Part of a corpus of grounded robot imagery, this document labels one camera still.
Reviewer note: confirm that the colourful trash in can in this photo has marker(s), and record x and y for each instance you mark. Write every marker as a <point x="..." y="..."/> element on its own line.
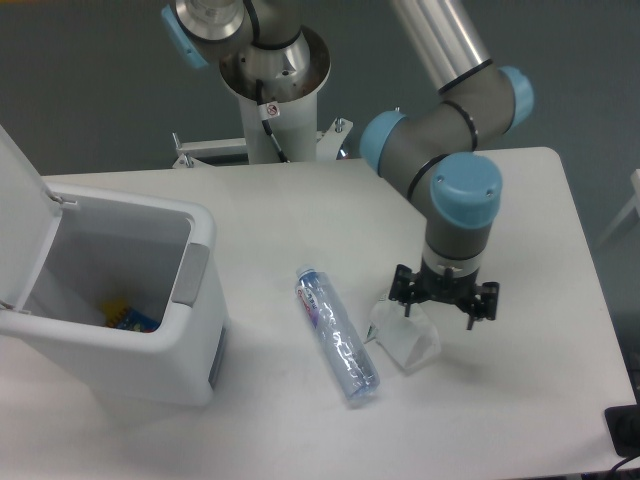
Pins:
<point x="120" y="315"/>

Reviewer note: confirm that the clear plastic water bottle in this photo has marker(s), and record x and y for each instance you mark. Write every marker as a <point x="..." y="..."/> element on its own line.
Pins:
<point x="342" y="346"/>

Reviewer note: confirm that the black device at edge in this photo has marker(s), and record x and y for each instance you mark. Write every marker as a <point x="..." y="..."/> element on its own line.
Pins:
<point x="623" y="426"/>

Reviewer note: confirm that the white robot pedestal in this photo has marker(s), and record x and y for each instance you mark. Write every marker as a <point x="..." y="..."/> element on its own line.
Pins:
<point x="277" y="93"/>

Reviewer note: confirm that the white metal base frame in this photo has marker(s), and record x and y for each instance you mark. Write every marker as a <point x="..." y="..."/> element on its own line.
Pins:
<point x="329" y="145"/>

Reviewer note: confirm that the white trash can lid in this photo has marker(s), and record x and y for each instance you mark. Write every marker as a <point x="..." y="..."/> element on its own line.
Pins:
<point x="30" y="217"/>

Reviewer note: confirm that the white trash can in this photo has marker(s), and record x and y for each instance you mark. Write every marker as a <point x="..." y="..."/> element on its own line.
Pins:
<point x="119" y="290"/>

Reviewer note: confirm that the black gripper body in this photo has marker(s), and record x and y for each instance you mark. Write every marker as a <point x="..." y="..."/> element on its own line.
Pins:
<point x="443" y="287"/>

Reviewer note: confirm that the white furniture at right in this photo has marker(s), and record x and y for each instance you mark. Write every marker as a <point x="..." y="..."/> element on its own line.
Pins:
<point x="628" y="215"/>

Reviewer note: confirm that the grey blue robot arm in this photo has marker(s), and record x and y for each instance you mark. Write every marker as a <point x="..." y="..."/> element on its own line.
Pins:
<point x="431" y="161"/>

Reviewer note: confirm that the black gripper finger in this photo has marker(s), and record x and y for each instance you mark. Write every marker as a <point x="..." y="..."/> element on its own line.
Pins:
<point x="402" y="288"/>
<point x="482" y="304"/>

